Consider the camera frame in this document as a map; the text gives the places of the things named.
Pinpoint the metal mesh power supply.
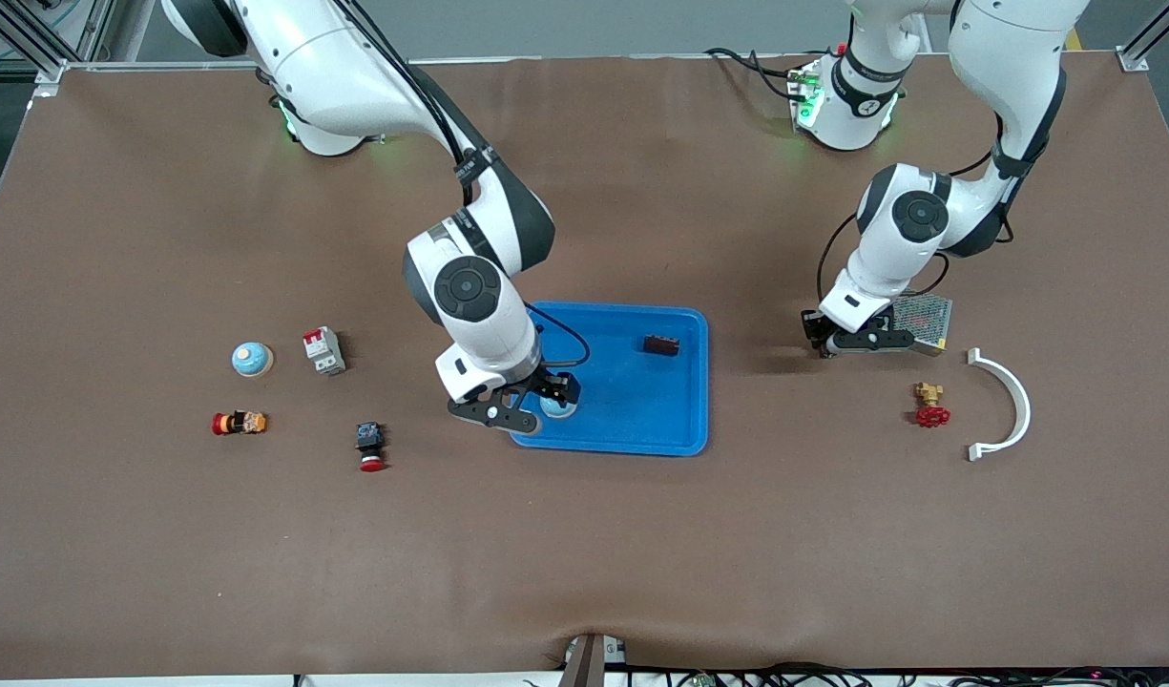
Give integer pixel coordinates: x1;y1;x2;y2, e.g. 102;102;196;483
891;292;954;357

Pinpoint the brown table cover sheet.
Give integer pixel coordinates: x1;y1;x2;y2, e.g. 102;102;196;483
0;52;1169;680

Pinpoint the brass valve red handwheel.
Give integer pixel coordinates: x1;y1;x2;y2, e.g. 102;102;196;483
911;382;951;428

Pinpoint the blue plastic tray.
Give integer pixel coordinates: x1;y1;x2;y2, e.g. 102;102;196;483
510;302;711;457

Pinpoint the grey metal bracket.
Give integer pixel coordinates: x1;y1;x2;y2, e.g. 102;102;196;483
557;632;629;687

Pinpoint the aluminium frame post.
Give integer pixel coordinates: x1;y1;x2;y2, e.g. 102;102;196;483
0;0;117;87
1117;0;1169;73

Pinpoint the red emergency stop button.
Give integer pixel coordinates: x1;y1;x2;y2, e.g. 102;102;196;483
355;422;388;473

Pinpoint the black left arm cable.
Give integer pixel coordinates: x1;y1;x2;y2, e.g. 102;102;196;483
815;114;1014;308

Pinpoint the white red circuit breaker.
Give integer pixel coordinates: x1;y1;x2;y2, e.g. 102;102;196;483
303;326;347;376

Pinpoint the white curved pipe clamp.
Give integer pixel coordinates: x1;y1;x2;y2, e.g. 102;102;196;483
966;347;1032;463

